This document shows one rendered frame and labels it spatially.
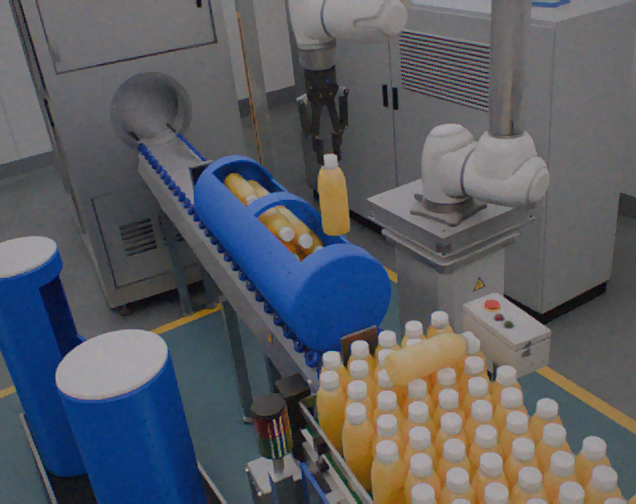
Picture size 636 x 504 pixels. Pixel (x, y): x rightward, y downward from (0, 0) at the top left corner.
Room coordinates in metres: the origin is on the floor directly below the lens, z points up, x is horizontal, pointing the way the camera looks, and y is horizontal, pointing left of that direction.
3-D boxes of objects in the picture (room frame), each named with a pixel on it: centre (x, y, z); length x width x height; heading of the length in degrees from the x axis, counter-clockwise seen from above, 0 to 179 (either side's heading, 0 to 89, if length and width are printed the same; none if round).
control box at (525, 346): (1.38, -0.42, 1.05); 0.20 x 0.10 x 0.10; 22
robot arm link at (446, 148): (2.03, -0.43, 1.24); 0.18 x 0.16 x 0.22; 42
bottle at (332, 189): (1.65, -0.05, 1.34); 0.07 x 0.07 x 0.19
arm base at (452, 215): (2.05, -0.41, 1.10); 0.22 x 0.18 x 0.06; 41
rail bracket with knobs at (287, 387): (1.35, 0.10, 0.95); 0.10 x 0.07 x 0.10; 112
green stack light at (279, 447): (0.98, 0.12, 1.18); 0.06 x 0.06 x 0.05
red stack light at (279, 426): (0.98, 0.12, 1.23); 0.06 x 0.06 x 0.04
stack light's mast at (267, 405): (0.98, 0.12, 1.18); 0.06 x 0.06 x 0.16
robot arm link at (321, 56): (1.65, -0.05, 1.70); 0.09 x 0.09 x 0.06
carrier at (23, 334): (2.17, 1.02, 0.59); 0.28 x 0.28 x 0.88
